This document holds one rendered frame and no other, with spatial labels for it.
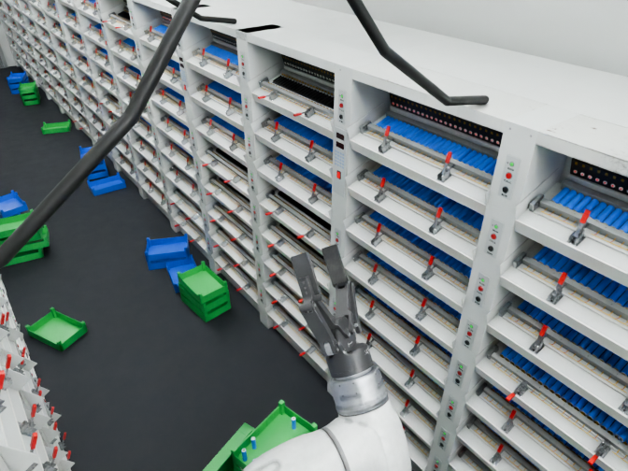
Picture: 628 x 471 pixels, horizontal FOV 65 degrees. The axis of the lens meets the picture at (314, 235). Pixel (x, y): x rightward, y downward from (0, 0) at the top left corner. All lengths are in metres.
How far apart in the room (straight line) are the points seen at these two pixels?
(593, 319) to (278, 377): 1.88
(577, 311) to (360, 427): 0.85
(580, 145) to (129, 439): 2.41
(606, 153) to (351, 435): 0.85
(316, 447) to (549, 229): 0.90
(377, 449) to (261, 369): 2.18
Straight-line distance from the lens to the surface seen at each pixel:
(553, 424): 1.77
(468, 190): 1.56
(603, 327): 1.50
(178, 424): 2.83
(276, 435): 2.23
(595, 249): 1.41
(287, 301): 2.86
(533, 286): 1.55
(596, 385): 1.63
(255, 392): 2.88
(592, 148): 1.31
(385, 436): 0.84
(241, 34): 2.36
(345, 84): 1.81
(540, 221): 1.46
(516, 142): 1.39
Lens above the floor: 2.26
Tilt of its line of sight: 34 degrees down
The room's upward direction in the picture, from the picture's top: straight up
